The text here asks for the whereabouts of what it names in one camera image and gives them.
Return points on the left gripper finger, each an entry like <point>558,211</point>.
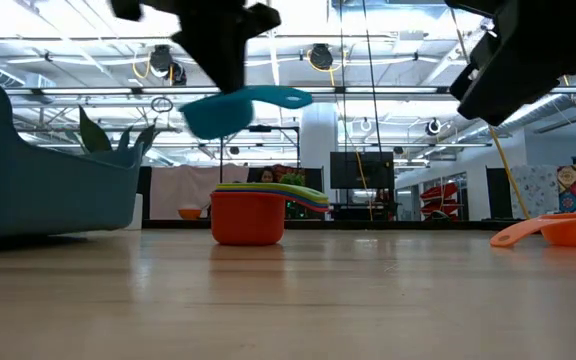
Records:
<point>229,72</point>

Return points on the light blue measuring cup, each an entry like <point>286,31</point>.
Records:
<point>218,117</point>

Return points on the green measuring cup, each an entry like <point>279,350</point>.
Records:
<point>278,188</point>

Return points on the red measuring cup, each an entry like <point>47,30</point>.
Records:
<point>245,220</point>

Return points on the orange measuring cup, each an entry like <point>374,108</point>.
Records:
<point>573,230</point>

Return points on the teal plastic basket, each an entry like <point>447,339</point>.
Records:
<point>43,190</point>

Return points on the person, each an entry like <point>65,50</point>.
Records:
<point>267,176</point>

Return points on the green decorated tree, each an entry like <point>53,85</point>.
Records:
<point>293,179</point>

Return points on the pink cloth curtain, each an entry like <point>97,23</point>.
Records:
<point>183,190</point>

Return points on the colourful patchwork quilt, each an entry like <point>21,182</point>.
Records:
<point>573,187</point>

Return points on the orange bowl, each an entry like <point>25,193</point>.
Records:
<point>189,214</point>

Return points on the artificial green plant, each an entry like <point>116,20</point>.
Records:
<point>93,135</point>

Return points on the black monitor screen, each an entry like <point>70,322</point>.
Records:
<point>363,170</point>

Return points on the white plant pot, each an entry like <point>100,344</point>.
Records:
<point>135,212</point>

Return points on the red shelf rack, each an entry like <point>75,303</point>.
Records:
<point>440,200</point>

